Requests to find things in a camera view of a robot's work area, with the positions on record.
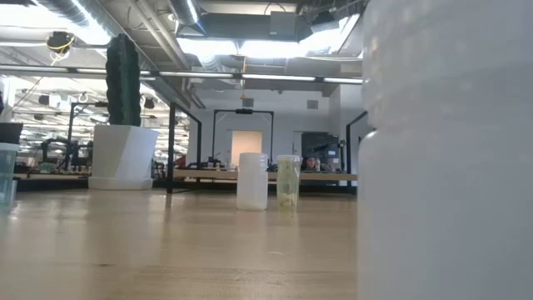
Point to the black aluminium table frame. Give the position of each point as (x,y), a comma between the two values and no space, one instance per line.
(216,186)

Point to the white opaque medicine bottle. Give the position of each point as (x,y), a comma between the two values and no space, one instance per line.
(445,187)
(252,183)

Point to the green cactus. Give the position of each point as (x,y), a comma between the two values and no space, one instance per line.
(123,83)

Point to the long ceiling light bar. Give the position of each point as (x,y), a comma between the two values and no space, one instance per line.
(200,75)

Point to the white planter pot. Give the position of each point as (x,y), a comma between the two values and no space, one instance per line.
(123,158)

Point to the silver ceiling air duct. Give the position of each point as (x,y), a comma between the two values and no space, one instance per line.
(185,12)

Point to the teal clear medicine bottle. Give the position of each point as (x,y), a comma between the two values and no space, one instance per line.
(7,175)

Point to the background door panel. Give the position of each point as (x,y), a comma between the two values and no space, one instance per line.
(246,141)

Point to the wooden background table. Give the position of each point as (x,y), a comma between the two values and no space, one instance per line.
(50,176)

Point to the dark background monitor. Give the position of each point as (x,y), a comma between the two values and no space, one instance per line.
(325,143)

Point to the grey wall vent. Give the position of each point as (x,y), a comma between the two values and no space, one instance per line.
(312,104)
(248,102)

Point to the person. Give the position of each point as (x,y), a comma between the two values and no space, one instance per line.
(311,163)

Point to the black background robot arm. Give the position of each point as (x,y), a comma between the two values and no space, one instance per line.
(77,155)
(45,150)

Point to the grey ceiling unit box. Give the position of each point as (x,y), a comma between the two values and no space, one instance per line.
(283,24)

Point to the black background gantry frame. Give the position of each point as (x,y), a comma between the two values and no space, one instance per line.
(71,125)
(243,111)

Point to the yellow clear medicine bottle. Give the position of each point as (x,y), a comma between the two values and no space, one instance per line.
(288,179)

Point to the black background screen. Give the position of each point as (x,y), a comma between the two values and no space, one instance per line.
(10,133)

